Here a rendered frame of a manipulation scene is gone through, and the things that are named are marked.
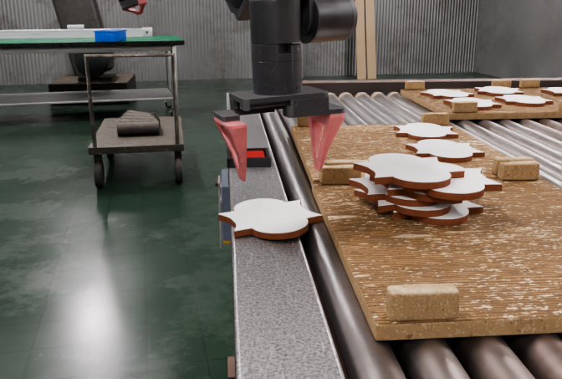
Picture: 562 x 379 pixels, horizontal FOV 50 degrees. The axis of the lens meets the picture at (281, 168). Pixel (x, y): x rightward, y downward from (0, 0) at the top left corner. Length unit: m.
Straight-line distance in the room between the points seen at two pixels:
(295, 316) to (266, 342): 0.05
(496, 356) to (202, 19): 9.28
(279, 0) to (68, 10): 7.64
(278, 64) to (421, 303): 0.30
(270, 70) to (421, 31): 10.03
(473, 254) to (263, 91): 0.29
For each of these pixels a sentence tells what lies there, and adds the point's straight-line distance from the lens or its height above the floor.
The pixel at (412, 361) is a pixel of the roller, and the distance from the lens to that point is 0.53.
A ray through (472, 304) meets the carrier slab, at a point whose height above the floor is 0.94.
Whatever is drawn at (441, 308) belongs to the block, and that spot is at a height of 0.95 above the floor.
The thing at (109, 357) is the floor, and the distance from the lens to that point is 2.29.
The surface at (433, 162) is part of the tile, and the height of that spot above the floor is 0.99.
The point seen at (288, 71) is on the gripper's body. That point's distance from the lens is 0.68.
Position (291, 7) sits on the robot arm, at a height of 1.19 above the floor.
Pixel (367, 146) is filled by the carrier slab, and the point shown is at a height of 0.94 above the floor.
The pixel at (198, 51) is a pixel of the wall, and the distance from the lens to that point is 9.70.
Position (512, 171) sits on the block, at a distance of 0.96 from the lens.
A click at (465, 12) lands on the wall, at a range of 11.04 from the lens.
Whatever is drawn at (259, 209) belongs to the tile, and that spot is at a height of 0.93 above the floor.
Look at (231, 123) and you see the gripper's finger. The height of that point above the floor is 1.06.
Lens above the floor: 1.19
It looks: 15 degrees down
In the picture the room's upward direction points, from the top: straight up
